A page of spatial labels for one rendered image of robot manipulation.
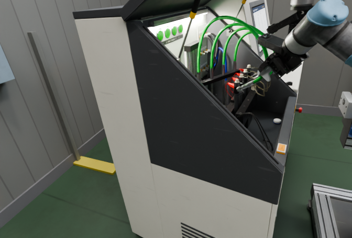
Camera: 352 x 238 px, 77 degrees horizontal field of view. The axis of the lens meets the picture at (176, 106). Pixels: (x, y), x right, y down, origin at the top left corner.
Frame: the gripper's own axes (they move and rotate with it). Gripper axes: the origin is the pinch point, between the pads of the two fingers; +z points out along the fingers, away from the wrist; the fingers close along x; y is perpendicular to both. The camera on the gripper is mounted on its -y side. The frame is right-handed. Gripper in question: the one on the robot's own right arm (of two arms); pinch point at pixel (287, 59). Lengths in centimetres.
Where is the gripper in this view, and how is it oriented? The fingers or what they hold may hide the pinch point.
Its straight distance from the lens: 102.1
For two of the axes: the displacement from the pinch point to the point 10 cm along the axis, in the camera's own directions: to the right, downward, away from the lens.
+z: 0.9, 8.9, 4.4
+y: 8.7, 1.5, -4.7
